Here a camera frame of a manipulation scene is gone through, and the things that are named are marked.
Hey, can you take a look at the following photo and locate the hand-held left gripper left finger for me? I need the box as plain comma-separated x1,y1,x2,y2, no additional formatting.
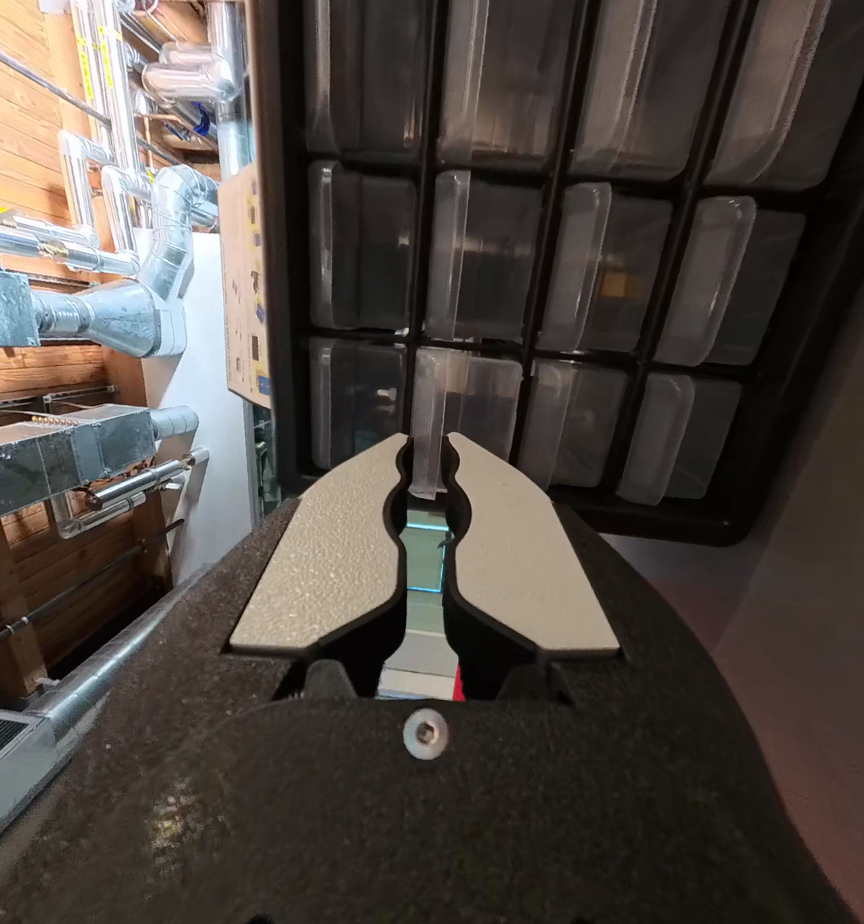
230,434,411,658

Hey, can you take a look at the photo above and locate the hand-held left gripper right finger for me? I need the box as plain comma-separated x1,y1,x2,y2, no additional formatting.
441,431,621,661

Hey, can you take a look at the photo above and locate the clear plastic drawer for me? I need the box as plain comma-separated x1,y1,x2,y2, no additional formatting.
408,347,527,503

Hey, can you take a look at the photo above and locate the black drawer cabinet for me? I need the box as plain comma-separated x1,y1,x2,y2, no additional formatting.
252,0,864,547

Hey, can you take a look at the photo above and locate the white vent unit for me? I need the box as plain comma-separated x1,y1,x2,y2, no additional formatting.
0,592,202,860

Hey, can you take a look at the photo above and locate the silver pipe bundle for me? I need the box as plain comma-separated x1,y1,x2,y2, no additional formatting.
0,0,255,290

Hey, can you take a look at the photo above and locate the metal air duct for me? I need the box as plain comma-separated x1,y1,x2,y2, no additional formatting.
0,405,209,538
0,265,191,359

